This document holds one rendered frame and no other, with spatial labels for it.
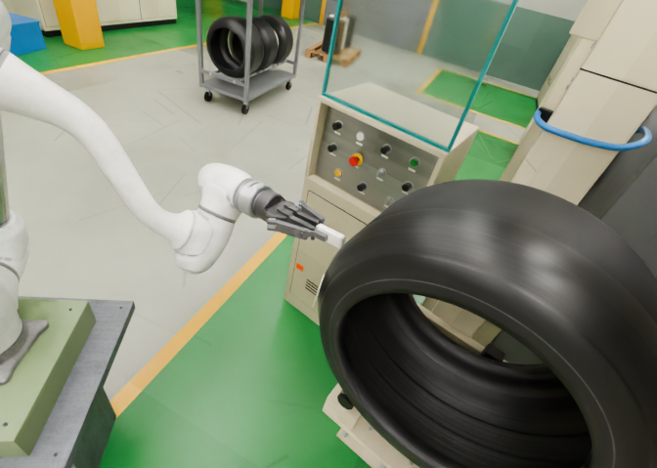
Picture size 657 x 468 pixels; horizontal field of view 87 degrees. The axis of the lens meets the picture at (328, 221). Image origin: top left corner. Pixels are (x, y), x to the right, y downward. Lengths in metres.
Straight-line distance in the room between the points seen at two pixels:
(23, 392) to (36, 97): 0.73
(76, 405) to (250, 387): 0.87
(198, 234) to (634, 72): 0.90
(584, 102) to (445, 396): 0.73
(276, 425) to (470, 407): 1.06
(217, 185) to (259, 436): 1.25
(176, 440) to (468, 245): 1.59
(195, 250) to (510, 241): 0.68
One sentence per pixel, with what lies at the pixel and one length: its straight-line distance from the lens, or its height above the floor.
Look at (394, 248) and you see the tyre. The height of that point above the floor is 1.40.
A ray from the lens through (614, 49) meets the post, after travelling 0.79.
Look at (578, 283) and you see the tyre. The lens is 0.53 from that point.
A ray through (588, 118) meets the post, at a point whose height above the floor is 1.59.
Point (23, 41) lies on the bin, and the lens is 5.93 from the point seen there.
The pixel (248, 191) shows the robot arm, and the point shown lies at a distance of 0.85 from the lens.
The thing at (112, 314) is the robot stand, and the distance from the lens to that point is 1.41.
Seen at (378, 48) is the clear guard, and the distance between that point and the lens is 1.32.
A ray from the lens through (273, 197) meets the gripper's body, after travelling 0.83.
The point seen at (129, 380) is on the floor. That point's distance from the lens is 2.01.
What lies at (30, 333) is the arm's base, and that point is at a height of 0.78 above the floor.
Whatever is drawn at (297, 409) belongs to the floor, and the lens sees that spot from 1.90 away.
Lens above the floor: 1.75
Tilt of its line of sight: 38 degrees down
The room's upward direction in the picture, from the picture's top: 14 degrees clockwise
